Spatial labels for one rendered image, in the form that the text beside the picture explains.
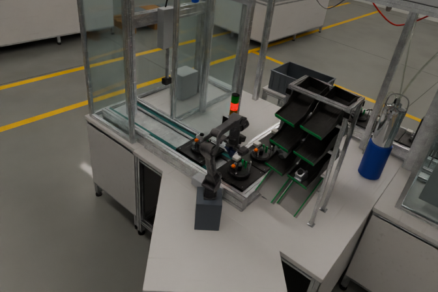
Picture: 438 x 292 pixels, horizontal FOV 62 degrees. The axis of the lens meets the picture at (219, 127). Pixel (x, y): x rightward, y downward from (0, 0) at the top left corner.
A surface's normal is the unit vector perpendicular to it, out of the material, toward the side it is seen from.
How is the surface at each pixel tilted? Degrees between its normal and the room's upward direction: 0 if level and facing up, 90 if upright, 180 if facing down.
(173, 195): 0
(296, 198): 45
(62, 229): 0
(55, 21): 90
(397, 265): 90
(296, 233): 0
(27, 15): 90
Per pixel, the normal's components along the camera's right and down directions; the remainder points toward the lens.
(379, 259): -0.64, 0.36
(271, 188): -0.47, -0.39
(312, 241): 0.10, -0.84
